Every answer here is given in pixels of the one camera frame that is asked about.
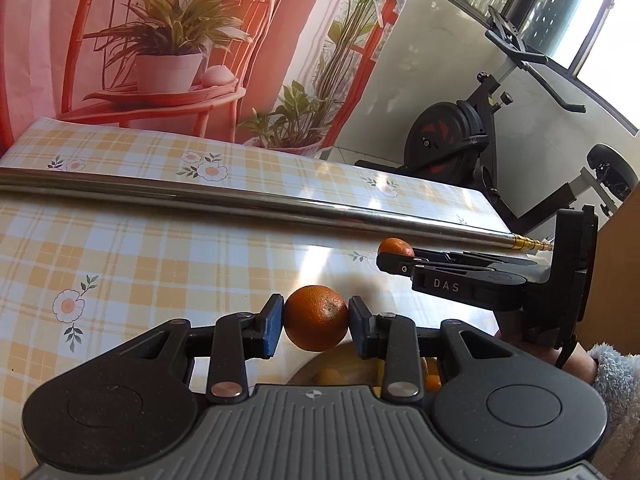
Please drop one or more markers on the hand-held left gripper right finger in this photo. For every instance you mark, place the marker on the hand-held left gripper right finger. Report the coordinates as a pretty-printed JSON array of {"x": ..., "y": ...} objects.
[{"x": 360, "y": 327}]

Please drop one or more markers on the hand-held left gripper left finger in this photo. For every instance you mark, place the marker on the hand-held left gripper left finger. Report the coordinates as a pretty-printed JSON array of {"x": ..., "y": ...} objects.
[{"x": 272, "y": 325}]

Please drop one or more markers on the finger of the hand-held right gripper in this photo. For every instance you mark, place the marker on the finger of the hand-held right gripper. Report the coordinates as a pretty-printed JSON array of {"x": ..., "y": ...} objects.
[
  {"x": 475, "y": 287},
  {"x": 465, "y": 256}
]

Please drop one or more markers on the orange mandarin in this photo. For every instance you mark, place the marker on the orange mandarin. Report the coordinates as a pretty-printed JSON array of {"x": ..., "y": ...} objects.
[{"x": 316, "y": 317}]

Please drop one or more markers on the wooden bowl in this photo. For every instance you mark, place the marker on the wooden bowl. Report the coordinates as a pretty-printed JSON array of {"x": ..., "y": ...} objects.
[{"x": 350, "y": 372}]

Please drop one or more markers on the small orange tangerine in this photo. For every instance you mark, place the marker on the small orange tangerine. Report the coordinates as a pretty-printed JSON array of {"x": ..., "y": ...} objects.
[{"x": 395, "y": 246}]

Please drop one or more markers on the person's right hand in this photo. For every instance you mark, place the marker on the person's right hand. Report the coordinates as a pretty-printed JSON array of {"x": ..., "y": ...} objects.
[{"x": 575, "y": 358}]

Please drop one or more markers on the brown wooden board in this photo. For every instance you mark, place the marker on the brown wooden board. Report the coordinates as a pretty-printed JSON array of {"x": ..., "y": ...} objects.
[{"x": 620, "y": 285}]

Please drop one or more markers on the black exercise bike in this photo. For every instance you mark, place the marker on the black exercise bike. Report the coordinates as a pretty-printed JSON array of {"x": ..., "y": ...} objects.
[{"x": 440, "y": 135}]

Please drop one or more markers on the metal telescopic pole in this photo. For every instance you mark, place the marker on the metal telescopic pole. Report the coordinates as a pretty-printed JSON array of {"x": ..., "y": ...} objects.
[{"x": 250, "y": 202}]

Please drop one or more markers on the yellow plaid floral tablecloth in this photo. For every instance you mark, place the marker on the yellow plaid floral tablecloth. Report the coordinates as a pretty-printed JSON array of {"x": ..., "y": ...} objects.
[{"x": 150, "y": 260}]

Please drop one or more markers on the printed room backdrop cloth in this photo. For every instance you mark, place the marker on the printed room backdrop cloth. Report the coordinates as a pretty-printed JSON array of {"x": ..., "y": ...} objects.
[{"x": 175, "y": 35}]

